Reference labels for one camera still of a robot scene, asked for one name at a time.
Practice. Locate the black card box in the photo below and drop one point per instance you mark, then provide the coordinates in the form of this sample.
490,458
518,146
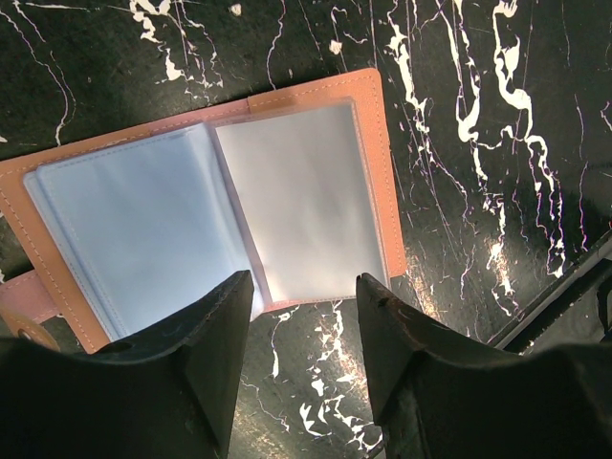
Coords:
576,310

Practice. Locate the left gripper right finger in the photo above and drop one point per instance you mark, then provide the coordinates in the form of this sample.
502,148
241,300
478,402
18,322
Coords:
438,394

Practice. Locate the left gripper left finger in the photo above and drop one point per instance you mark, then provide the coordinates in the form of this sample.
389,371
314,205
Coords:
168,391

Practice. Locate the pink leather card holder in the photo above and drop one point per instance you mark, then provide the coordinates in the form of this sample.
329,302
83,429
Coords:
295,186

